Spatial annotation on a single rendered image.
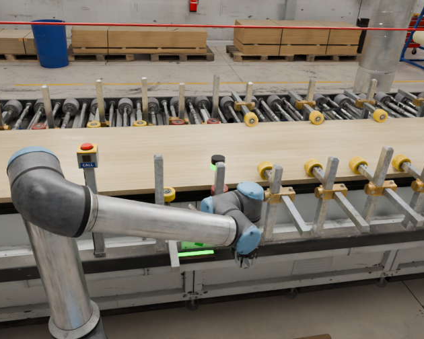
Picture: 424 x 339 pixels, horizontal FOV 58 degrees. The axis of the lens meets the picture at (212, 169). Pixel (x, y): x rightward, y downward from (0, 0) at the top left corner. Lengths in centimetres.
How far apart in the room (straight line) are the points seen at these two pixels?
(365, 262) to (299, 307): 50
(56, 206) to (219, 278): 159
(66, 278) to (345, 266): 186
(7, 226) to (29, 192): 114
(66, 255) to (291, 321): 165
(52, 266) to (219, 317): 148
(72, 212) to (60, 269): 29
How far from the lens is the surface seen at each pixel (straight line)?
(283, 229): 206
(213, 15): 873
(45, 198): 84
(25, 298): 235
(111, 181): 186
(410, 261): 284
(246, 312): 244
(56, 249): 105
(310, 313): 252
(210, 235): 103
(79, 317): 124
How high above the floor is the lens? 188
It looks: 30 degrees down
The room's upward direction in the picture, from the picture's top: 3 degrees clockwise
